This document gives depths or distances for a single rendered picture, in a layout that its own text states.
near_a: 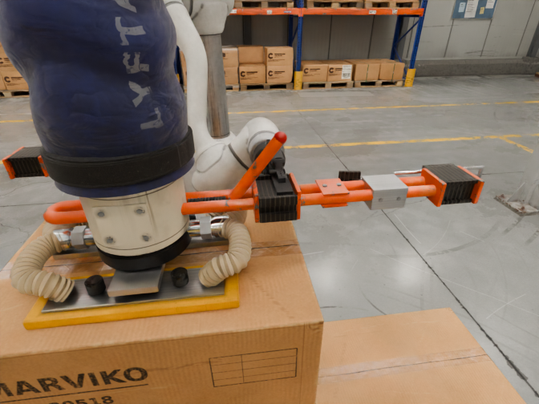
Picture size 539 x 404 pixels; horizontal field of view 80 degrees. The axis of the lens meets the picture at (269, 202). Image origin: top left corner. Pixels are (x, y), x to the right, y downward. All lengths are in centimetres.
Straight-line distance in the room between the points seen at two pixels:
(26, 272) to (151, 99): 35
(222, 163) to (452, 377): 94
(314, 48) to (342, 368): 861
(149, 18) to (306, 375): 62
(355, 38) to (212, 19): 846
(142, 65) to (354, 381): 100
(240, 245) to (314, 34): 880
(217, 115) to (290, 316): 92
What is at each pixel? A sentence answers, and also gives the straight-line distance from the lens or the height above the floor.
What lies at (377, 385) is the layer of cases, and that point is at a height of 54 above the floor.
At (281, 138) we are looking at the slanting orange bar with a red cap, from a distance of 56.
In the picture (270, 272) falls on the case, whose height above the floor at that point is 107.
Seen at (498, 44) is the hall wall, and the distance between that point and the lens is 1177.
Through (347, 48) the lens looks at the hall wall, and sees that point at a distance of 954.
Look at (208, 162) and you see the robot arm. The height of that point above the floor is 115.
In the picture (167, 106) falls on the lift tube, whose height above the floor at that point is 139.
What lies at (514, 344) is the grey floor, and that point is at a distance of 226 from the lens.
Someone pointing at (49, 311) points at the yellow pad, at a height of 109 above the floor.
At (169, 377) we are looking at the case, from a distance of 64.
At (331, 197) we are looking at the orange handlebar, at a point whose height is 121.
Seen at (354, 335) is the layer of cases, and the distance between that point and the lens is 124.
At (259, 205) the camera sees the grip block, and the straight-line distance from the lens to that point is 56.
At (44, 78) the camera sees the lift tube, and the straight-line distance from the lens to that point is 49.
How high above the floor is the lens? 150
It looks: 30 degrees down
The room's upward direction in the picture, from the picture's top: straight up
